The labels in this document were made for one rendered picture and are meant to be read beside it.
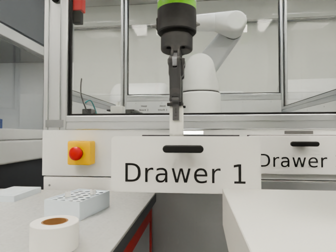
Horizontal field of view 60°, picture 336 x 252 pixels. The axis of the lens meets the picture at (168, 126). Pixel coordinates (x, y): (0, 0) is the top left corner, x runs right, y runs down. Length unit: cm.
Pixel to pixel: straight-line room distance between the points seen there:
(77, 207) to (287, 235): 43
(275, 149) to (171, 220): 37
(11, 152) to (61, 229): 103
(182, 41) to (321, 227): 48
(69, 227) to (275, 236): 29
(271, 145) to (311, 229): 57
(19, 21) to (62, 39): 57
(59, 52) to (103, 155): 36
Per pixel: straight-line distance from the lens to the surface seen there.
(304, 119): 93
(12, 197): 85
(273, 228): 33
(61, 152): 99
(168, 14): 69
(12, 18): 154
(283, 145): 90
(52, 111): 100
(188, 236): 93
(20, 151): 152
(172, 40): 68
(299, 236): 31
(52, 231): 46
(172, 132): 66
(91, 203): 66
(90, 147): 90
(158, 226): 93
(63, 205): 64
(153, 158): 57
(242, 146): 57
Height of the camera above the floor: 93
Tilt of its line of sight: 2 degrees up
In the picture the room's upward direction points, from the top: straight up
